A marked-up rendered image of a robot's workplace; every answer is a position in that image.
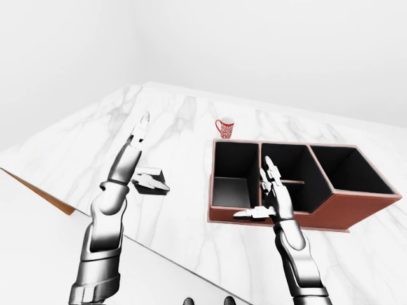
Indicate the red-brown desk caddy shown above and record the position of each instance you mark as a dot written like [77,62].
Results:
[343,209]

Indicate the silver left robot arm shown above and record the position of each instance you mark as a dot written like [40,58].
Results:
[101,228]

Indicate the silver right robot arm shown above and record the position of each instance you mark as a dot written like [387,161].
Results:
[300,257]

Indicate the red patterned mug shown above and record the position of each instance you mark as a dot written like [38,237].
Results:
[226,128]

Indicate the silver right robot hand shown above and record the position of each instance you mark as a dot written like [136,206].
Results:
[280,203]

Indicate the small dark rounded shape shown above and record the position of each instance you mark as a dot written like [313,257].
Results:
[188,301]
[229,300]

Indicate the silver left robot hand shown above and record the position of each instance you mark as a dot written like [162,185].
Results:
[125,163]

